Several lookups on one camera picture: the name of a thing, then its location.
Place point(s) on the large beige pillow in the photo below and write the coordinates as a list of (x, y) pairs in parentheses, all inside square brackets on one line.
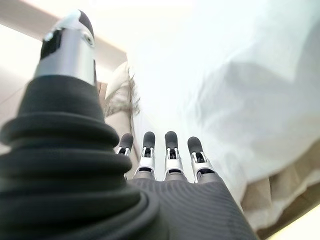
[(116, 125)]

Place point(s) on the white fitted mattress sheet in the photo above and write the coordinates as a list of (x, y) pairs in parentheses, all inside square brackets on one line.
[(160, 100)]

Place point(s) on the beige bedspread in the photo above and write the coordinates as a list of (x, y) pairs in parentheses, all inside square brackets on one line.
[(275, 197)]

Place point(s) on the fringed woven cushion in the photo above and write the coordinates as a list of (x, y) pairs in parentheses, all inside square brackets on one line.
[(120, 100)]

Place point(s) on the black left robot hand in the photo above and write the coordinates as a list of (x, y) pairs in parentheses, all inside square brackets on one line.
[(75, 187)]

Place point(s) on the white duvet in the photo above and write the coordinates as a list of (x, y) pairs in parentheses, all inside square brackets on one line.
[(250, 87)]

